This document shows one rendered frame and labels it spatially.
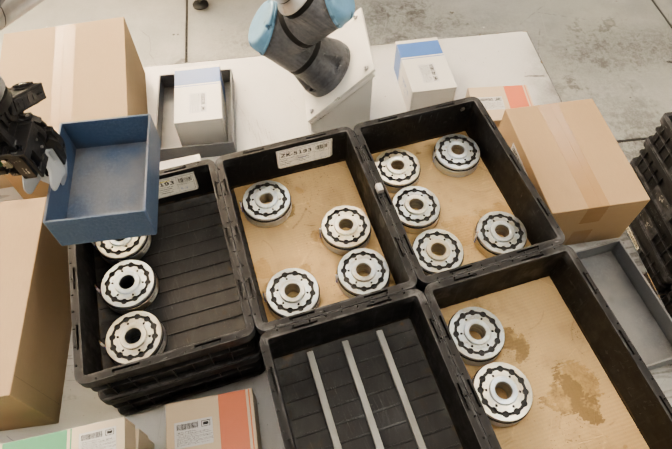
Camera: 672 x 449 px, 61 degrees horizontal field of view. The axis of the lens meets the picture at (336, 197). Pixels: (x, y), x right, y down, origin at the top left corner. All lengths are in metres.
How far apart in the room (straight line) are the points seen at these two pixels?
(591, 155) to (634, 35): 1.90
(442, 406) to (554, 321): 0.28
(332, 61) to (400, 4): 1.73
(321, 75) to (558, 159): 0.58
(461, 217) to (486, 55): 0.69
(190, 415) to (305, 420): 0.22
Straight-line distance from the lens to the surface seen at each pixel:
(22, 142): 0.88
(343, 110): 1.43
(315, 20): 1.25
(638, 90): 2.96
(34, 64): 1.59
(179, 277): 1.18
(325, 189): 1.25
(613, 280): 1.42
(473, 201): 1.27
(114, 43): 1.57
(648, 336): 1.39
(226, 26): 3.00
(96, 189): 1.03
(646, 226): 2.10
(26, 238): 1.26
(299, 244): 1.18
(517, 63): 1.79
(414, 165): 1.27
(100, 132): 1.06
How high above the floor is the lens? 1.85
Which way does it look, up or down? 56 degrees down
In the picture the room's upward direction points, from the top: straight up
